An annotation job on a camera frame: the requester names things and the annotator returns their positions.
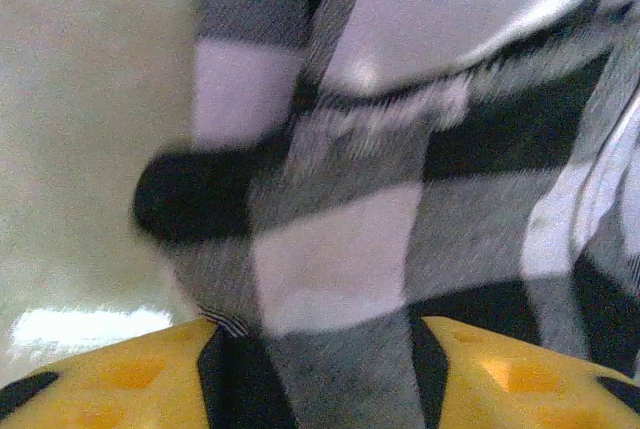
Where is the black white plaid shirt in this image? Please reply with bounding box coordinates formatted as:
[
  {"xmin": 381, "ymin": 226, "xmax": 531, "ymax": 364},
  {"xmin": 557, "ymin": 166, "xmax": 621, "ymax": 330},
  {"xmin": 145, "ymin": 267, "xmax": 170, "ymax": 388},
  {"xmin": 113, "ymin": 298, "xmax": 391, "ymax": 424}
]
[{"xmin": 131, "ymin": 0, "xmax": 640, "ymax": 429}]

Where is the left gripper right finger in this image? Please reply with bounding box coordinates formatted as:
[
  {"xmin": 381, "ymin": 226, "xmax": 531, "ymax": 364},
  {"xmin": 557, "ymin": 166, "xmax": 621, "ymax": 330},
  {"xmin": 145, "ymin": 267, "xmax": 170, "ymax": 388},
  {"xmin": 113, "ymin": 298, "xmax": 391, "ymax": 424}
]
[{"xmin": 408, "ymin": 315, "xmax": 640, "ymax": 429}]

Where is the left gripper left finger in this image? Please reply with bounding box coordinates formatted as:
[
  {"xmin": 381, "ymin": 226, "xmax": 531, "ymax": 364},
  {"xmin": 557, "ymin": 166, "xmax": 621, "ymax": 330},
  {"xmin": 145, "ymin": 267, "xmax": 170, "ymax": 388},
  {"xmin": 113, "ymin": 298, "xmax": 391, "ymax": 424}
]
[{"xmin": 0, "ymin": 317, "xmax": 299, "ymax": 429}]

